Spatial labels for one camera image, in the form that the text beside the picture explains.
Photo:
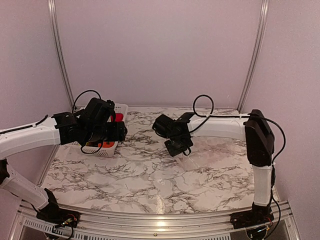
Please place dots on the right aluminium frame post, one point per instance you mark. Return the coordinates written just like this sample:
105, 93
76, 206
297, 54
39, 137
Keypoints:
260, 33

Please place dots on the left aluminium frame post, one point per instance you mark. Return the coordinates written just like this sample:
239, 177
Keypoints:
59, 51

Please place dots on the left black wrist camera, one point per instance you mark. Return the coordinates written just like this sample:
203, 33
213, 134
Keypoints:
99, 111

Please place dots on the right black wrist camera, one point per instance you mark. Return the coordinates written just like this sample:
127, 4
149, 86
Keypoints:
164, 127

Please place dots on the clear zip top bag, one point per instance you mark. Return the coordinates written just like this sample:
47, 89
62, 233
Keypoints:
187, 162

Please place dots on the red toy bell pepper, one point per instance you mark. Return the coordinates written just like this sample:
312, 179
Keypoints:
119, 117

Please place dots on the front aluminium frame rail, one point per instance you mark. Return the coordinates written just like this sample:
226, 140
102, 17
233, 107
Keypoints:
108, 225

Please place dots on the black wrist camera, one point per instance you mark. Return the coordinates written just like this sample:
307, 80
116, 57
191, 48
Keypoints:
164, 127
99, 111

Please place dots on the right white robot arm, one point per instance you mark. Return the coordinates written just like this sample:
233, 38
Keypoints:
198, 142

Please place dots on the orange toy pumpkin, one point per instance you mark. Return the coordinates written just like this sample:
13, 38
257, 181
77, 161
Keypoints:
105, 144

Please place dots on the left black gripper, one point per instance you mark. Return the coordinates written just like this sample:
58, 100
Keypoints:
118, 133

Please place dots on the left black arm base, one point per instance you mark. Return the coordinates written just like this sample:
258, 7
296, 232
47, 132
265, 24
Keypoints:
54, 214

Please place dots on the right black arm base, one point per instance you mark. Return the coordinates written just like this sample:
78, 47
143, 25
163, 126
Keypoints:
257, 215

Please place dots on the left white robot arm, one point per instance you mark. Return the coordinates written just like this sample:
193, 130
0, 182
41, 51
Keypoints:
27, 140

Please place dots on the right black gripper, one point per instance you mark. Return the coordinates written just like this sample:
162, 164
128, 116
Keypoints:
173, 152

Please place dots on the aluminium frame post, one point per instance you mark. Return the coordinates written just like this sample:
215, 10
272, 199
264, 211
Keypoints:
59, 51
260, 33

